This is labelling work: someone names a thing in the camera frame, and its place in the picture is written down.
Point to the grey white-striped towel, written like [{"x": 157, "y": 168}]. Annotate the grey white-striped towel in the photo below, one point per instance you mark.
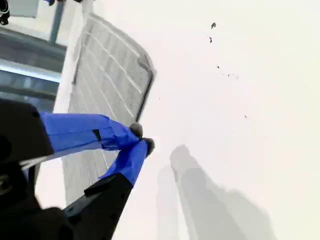
[{"x": 112, "y": 75}]

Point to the grey metal leg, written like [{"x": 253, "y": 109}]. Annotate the grey metal leg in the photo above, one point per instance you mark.
[{"x": 56, "y": 22}]

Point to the black round background object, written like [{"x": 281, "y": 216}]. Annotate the black round background object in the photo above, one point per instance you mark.
[{"x": 3, "y": 15}]

